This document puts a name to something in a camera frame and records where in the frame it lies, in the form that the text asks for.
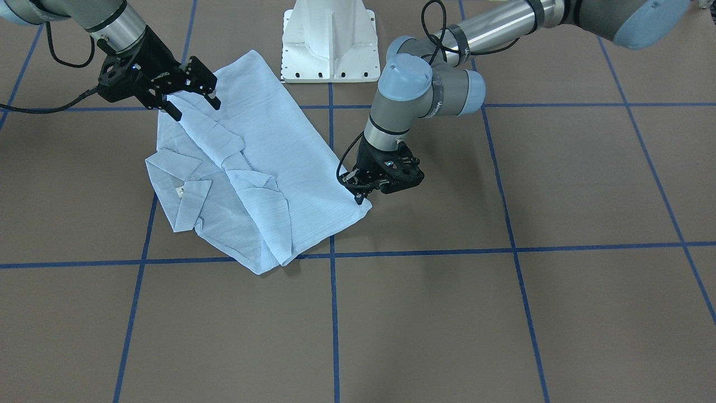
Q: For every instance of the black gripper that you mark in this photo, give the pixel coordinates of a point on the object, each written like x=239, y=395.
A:
x=368, y=157
x=155, y=59

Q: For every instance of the light blue button shirt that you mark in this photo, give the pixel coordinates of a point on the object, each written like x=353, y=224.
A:
x=254, y=178

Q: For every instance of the white camera mast base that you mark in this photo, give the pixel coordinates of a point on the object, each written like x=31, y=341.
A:
x=329, y=42

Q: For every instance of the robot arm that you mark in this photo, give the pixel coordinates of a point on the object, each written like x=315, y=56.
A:
x=114, y=26
x=422, y=78

